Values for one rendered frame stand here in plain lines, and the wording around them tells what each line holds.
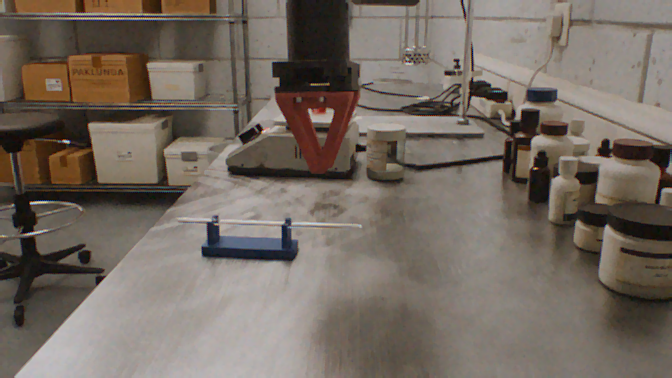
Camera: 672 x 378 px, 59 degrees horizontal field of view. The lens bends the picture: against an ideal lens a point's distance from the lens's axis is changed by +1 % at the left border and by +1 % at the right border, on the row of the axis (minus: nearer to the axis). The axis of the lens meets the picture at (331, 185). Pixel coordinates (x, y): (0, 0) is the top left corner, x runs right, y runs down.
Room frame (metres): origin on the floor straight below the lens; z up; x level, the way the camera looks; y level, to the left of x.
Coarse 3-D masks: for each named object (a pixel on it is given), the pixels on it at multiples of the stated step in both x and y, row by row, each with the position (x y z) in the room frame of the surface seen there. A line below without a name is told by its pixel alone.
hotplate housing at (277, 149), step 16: (272, 128) 0.93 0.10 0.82; (288, 128) 0.91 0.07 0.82; (320, 128) 0.90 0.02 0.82; (352, 128) 0.94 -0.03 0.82; (256, 144) 0.89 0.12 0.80; (272, 144) 0.89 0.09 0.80; (288, 144) 0.88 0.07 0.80; (320, 144) 0.88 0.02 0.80; (352, 144) 0.90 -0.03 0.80; (240, 160) 0.90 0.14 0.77; (256, 160) 0.89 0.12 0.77; (272, 160) 0.89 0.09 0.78; (288, 160) 0.88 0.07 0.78; (304, 160) 0.88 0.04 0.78; (336, 160) 0.87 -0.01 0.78; (352, 160) 0.91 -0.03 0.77; (336, 176) 0.88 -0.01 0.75
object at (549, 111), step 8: (528, 88) 0.95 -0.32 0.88; (536, 88) 0.95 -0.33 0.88; (544, 88) 0.95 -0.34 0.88; (552, 88) 0.95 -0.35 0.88; (528, 96) 0.94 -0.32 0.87; (536, 96) 0.93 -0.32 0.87; (544, 96) 0.92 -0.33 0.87; (552, 96) 0.92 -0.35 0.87; (528, 104) 0.94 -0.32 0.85; (536, 104) 0.93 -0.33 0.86; (544, 104) 0.93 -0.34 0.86; (552, 104) 0.93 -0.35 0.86; (520, 112) 0.94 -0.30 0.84; (544, 112) 0.91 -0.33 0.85; (552, 112) 0.91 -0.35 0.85; (560, 112) 0.92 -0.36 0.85; (544, 120) 0.91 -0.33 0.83; (552, 120) 0.91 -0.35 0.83; (560, 120) 0.92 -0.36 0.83
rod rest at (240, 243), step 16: (208, 224) 0.58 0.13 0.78; (208, 240) 0.58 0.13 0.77; (224, 240) 0.59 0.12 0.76; (240, 240) 0.59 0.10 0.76; (256, 240) 0.59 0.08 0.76; (272, 240) 0.59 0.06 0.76; (288, 240) 0.57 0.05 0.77; (256, 256) 0.57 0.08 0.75; (272, 256) 0.56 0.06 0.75; (288, 256) 0.56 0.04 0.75
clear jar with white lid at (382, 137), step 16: (368, 128) 0.88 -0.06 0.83; (384, 128) 0.87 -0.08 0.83; (400, 128) 0.87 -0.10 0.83; (368, 144) 0.87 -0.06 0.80; (384, 144) 0.85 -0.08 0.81; (400, 144) 0.86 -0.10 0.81; (368, 160) 0.87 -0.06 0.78; (384, 160) 0.85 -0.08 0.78; (400, 160) 0.86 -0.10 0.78; (368, 176) 0.87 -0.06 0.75; (384, 176) 0.85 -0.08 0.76; (400, 176) 0.86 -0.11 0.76
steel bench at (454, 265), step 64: (192, 192) 0.80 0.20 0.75; (256, 192) 0.80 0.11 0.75; (320, 192) 0.80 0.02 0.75; (384, 192) 0.80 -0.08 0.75; (448, 192) 0.80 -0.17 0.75; (512, 192) 0.80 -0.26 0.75; (128, 256) 0.57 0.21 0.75; (192, 256) 0.57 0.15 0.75; (320, 256) 0.57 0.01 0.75; (384, 256) 0.57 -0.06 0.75; (448, 256) 0.57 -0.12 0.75; (512, 256) 0.57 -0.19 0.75; (576, 256) 0.57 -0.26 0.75; (128, 320) 0.44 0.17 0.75; (192, 320) 0.44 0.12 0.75; (256, 320) 0.44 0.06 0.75; (320, 320) 0.44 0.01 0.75; (384, 320) 0.44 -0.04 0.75; (448, 320) 0.44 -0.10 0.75; (512, 320) 0.44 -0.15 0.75; (576, 320) 0.44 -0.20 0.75; (640, 320) 0.44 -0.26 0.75
